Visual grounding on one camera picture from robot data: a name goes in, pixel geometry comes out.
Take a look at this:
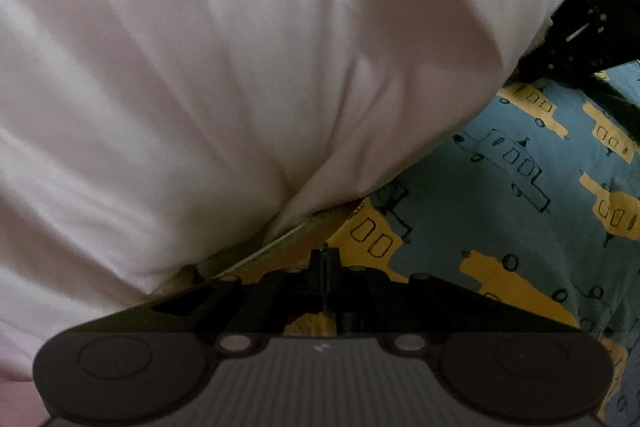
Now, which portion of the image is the pink satin sheet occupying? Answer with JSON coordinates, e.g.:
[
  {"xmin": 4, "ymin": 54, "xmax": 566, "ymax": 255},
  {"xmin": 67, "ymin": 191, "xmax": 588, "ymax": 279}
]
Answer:
[{"xmin": 1, "ymin": 0, "xmax": 561, "ymax": 426}]

